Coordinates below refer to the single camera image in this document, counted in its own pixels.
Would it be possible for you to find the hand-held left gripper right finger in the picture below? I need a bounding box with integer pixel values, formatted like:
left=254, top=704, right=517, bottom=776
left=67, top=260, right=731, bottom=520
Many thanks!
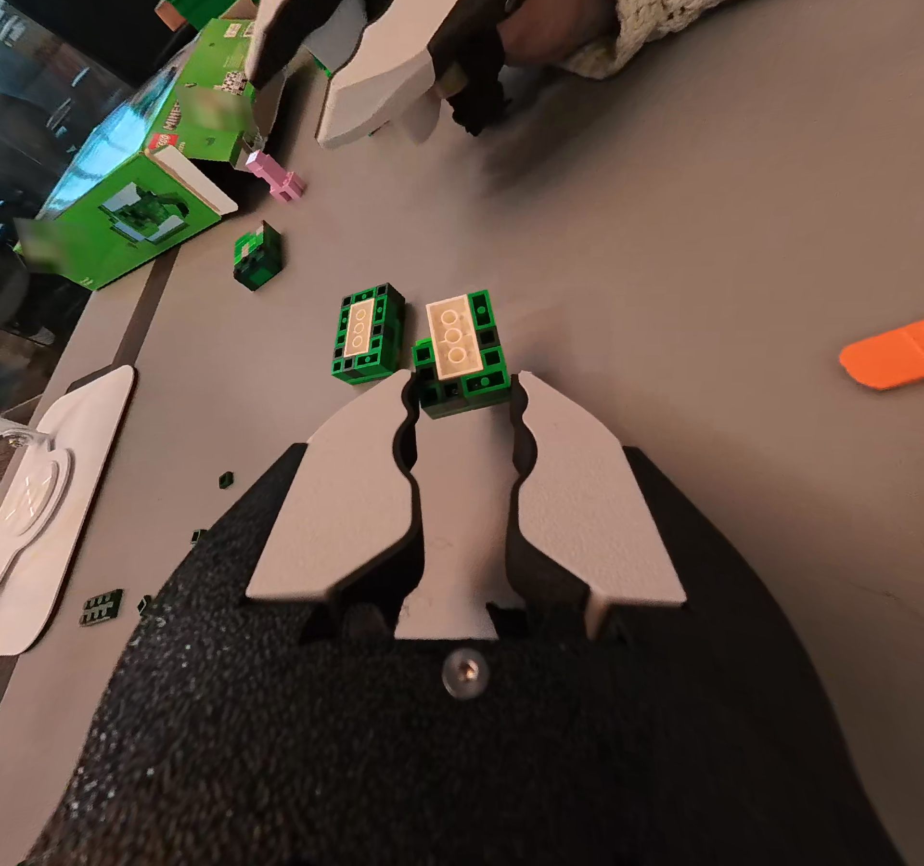
left=507, top=370, right=688, bottom=639

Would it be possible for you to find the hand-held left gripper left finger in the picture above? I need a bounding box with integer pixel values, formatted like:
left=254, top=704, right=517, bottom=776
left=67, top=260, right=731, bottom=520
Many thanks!
left=245, top=368, right=423, bottom=639

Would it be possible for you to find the green lego foot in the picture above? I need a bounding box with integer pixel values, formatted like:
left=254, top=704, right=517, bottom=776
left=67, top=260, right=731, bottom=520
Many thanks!
left=411, top=290, right=513, bottom=419
left=331, top=283, right=407, bottom=387

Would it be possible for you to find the pink lego pig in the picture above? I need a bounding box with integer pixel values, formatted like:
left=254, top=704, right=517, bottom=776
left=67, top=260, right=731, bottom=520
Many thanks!
left=245, top=150, right=306, bottom=204

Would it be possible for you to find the green lego box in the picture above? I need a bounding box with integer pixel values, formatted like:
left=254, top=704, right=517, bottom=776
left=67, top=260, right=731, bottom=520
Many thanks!
left=14, top=17, right=290, bottom=293

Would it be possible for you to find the green pixelated lego block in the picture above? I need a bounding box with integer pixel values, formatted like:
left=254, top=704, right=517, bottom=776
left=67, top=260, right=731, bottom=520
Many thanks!
left=232, top=220, right=284, bottom=292

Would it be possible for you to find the person's right hand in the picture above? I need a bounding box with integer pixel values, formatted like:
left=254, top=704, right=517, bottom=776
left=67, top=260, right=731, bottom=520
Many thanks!
left=498, top=0, right=623, bottom=67

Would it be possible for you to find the black high-back office chair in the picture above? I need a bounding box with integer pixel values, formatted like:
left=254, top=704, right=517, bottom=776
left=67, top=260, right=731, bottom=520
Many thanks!
left=0, top=0, right=181, bottom=83

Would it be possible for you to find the white book stand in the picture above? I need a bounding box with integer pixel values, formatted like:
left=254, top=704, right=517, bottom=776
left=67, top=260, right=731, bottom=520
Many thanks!
left=0, top=364, right=138, bottom=658

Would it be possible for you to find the orange brick separator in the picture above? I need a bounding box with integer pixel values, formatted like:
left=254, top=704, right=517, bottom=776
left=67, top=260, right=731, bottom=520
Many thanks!
left=839, top=321, right=924, bottom=392

